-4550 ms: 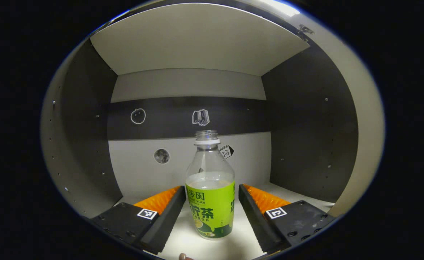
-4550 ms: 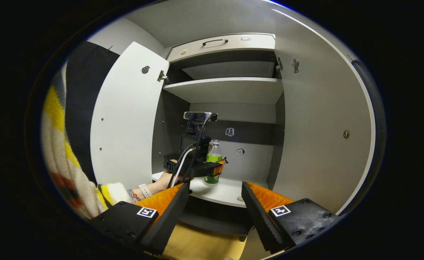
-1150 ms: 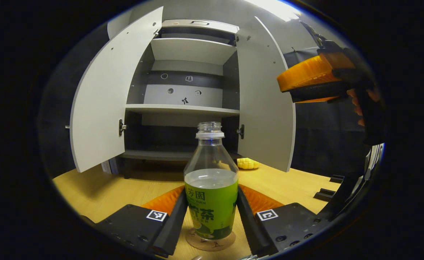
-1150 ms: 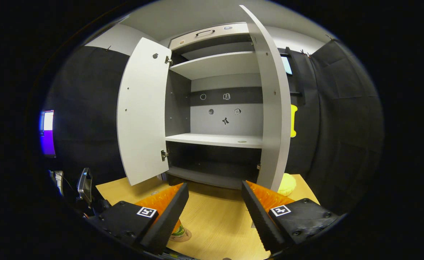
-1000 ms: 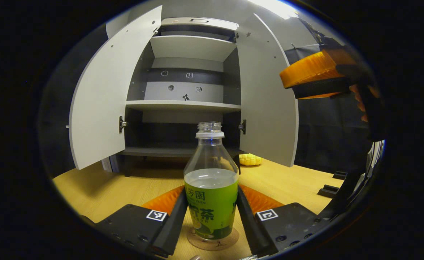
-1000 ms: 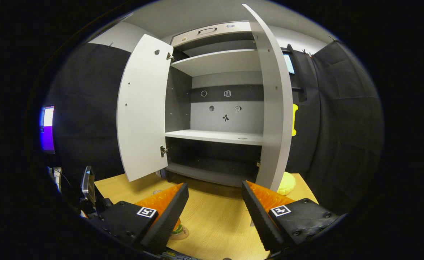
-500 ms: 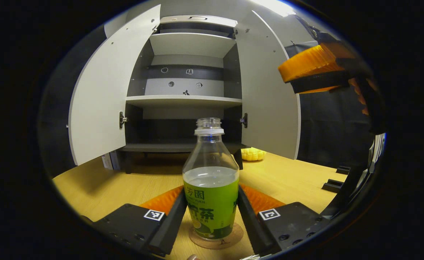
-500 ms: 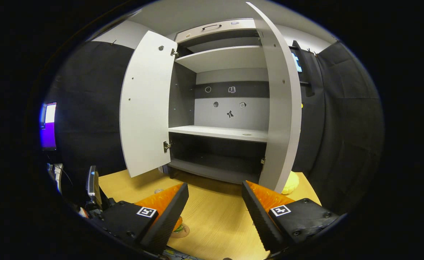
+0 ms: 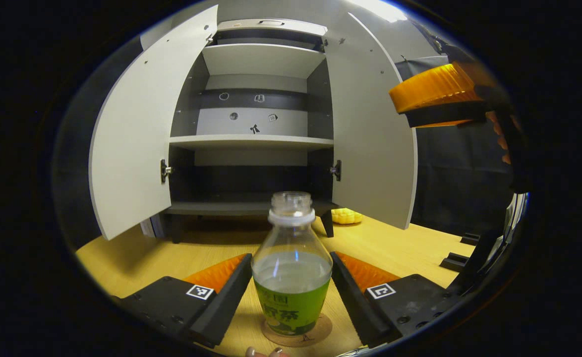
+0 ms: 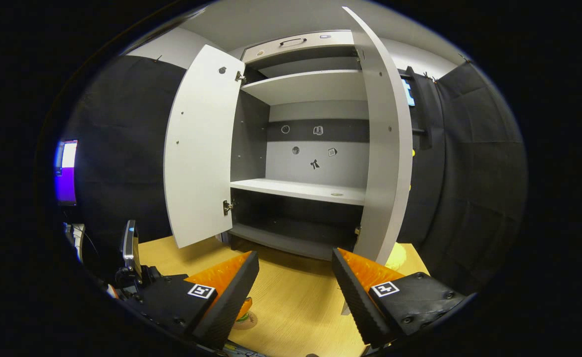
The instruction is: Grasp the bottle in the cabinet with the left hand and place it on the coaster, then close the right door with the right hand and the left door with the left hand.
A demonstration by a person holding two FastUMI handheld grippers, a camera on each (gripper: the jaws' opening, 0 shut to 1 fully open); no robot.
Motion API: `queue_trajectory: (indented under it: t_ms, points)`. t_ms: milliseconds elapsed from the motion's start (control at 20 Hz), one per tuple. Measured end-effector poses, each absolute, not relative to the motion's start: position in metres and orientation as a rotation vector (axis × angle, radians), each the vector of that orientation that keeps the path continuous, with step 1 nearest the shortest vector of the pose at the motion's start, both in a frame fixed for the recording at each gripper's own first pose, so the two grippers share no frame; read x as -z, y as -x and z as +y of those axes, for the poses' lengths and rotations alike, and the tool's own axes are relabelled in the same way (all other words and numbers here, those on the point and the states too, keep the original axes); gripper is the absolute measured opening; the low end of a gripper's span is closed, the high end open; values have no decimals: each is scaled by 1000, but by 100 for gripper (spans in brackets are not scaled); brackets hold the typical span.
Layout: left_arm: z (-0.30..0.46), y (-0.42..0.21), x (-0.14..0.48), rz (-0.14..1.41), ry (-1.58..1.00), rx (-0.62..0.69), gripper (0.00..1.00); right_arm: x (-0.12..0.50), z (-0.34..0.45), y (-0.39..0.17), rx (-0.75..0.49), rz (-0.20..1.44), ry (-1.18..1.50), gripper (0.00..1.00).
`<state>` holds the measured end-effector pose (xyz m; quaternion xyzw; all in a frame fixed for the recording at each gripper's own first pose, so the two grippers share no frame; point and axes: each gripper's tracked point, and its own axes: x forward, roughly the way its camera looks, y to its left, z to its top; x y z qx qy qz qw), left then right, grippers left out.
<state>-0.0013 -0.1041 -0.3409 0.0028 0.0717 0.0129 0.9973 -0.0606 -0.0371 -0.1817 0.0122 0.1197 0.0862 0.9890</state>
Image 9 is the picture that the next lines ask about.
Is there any round brown coaster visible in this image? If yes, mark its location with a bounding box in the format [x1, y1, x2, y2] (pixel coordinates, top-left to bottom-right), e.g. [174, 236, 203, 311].
[261, 313, 333, 348]

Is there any stack of white boards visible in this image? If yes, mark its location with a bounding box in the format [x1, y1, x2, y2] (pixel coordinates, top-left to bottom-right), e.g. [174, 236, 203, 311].
[140, 216, 165, 238]

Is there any long ceiling light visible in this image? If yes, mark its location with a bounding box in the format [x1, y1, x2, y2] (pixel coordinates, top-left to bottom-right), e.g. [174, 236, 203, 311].
[350, 0, 408, 23]

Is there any yellow corn toy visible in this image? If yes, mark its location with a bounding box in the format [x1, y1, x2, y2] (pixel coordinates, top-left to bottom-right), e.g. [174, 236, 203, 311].
[331, 208, 363, 225]

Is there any green label clear bottle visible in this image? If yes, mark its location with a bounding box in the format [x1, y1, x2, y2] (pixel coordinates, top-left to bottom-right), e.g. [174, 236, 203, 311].
[251, 191, 333, 336]

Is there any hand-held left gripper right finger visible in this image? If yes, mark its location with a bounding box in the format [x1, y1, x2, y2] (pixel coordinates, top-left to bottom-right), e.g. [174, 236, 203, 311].
[329, 251, 463, 349]

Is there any white cabinet drawer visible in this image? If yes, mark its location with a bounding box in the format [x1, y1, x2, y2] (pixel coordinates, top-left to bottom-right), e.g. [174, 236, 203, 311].
[217, 19, 329, 36]

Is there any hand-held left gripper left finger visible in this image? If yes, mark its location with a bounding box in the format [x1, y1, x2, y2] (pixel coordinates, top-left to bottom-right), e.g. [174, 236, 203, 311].
[113, 253, 253, 349]

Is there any white and grey cabinet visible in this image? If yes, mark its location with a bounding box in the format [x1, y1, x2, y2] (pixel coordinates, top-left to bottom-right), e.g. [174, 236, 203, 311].
[165, 19, 342, 243]

